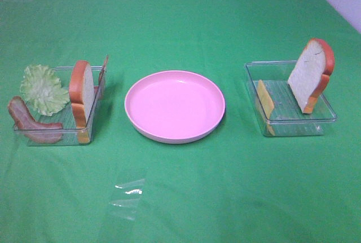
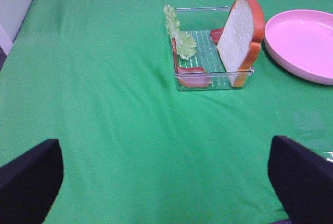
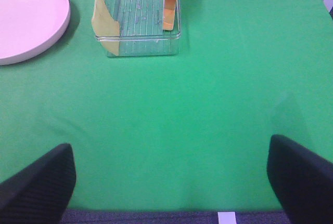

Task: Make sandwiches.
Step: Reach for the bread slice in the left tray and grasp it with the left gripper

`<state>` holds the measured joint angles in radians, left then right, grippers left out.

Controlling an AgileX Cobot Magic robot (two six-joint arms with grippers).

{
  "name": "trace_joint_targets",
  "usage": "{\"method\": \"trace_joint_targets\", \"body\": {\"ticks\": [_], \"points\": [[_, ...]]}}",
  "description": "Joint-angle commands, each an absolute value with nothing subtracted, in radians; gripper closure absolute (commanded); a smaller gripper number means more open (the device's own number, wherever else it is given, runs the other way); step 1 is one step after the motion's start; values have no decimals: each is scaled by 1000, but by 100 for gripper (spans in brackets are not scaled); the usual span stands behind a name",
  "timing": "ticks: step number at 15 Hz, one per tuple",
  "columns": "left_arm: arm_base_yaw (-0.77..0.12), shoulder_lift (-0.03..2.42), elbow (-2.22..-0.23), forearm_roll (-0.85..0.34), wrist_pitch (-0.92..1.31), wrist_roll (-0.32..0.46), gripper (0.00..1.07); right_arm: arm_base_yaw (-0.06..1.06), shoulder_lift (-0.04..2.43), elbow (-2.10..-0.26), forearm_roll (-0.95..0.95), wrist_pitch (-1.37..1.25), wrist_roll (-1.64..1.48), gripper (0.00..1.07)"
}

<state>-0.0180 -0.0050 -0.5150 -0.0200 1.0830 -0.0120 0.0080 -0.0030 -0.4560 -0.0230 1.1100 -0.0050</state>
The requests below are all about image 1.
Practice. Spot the green tablecloth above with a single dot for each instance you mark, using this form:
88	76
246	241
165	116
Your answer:
235	185

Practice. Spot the bread slice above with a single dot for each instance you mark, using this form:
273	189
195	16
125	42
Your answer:
311	74
81	94

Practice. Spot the clear plastic film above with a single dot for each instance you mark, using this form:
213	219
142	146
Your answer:
127	192

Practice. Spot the curved bacon strip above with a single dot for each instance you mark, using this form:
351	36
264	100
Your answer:
25	121

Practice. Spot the straight ham strip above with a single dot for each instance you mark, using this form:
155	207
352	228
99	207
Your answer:
98	89

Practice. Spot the green lettuce leaf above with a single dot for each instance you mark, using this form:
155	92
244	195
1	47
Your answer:
42	89

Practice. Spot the right clear plastic container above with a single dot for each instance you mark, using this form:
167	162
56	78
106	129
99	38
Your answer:
286	118

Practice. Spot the yellow cheese slice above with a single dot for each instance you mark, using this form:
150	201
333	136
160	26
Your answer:
265	107

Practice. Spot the pink round plate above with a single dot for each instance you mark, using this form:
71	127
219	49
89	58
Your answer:
175	106

